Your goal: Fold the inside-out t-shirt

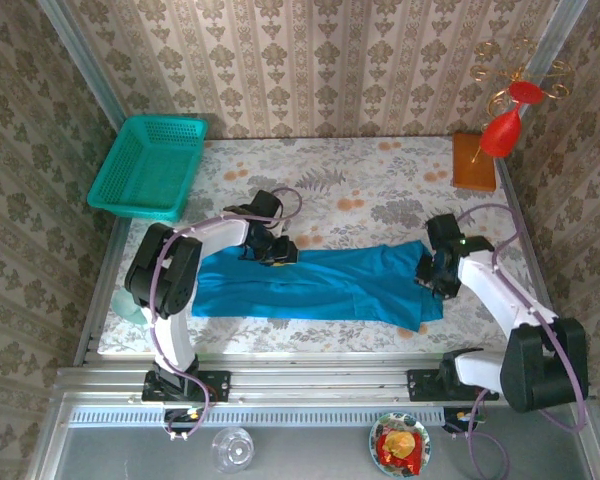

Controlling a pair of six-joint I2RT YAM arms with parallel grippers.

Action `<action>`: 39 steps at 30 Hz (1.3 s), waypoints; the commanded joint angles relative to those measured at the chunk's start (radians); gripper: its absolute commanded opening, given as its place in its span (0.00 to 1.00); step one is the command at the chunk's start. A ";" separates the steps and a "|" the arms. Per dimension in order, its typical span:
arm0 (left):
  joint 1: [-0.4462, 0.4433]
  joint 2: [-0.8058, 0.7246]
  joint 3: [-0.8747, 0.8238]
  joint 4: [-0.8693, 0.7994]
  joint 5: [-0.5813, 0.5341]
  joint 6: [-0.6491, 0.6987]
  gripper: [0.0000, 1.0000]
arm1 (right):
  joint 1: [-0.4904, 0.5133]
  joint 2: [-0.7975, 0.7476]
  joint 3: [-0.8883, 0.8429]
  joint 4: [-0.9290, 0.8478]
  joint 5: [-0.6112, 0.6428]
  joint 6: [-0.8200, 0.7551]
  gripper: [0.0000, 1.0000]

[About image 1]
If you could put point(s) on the blue t-shirt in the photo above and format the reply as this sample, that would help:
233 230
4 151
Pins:
305 290

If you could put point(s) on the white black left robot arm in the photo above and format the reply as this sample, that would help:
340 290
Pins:
215 235

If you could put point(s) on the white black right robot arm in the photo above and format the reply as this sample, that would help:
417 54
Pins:
485 285

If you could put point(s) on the orange wooden block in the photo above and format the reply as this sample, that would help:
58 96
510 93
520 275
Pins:
472 170

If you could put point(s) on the floral tablecloth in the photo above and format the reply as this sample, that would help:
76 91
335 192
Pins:
355 165

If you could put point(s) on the small black connector box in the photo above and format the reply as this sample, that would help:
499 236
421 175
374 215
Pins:
455 420
180 415

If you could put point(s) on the patterned plate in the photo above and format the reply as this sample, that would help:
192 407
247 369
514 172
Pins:
405 422

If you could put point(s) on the teal plastic basket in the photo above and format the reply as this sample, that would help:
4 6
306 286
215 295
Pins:
140 170

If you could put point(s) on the red plastic wine glass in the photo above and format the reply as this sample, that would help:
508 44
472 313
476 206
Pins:
500 135

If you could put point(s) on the pale green cloth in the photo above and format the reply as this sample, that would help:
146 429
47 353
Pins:
127 310

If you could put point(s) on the red yellow snack packet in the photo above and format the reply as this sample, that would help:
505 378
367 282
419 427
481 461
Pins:
397 445

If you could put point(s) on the clear glass cup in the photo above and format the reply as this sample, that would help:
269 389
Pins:
232 450

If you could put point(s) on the red and gold ornament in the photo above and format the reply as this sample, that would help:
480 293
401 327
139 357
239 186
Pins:
517 76

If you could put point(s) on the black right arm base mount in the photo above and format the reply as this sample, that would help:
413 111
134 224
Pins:
425 385

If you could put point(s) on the aluminium frame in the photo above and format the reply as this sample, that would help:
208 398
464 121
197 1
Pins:
305 380

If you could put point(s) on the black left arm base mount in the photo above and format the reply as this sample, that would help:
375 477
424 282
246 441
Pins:
215 385

